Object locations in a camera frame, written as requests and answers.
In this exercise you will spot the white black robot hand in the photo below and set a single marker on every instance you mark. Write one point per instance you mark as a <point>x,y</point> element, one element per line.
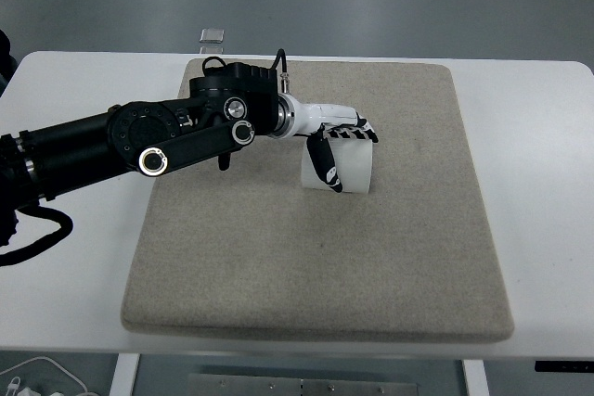
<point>320,115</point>

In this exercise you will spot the white ribbed cup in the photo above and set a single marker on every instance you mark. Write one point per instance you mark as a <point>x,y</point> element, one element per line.
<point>355,164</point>

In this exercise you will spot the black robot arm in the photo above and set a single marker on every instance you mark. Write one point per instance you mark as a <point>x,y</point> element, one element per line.
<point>153,131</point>

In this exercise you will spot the beige fabric mat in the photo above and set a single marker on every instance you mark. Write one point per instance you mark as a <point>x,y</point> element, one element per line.
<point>301,252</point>

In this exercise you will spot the grey metal plate with screws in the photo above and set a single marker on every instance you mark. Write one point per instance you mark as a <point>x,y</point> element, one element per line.
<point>301,387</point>

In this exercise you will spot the white table leg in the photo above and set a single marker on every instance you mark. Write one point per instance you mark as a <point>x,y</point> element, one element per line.
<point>124,375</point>
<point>475,379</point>

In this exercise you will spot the person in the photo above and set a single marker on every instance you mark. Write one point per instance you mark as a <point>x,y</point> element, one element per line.
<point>5,57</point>

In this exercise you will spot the black table control box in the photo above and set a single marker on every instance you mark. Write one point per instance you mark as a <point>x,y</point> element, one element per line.
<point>564,366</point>

